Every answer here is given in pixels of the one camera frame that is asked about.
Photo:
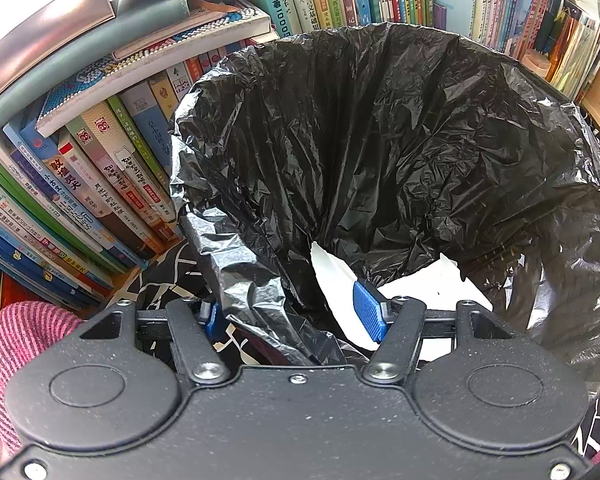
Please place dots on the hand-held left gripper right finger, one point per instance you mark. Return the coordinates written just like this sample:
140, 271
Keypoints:
367, 310

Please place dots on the white jar peach lid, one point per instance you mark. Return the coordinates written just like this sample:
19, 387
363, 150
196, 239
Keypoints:
535, 62

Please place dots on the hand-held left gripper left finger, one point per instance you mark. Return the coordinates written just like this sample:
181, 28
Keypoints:
211, 320

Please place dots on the silver flat box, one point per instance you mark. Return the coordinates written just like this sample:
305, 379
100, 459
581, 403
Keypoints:
45, 35

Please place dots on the thin bead-edged notebook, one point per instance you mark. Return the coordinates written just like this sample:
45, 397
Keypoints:
215, 22

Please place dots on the row of leaning textbooks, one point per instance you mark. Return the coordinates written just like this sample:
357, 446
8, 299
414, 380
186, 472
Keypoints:
95, 200

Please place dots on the thick bead-edged notebook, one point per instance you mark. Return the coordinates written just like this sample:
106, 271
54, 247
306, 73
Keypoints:
105, 90

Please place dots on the black plastic trash bag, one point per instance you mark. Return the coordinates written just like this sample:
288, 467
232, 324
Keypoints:
380, 135

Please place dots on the white paper sheet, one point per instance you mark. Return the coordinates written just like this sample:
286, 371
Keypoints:
330, 280

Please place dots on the black white patterned cloth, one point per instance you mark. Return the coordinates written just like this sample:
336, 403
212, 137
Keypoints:
170, 280

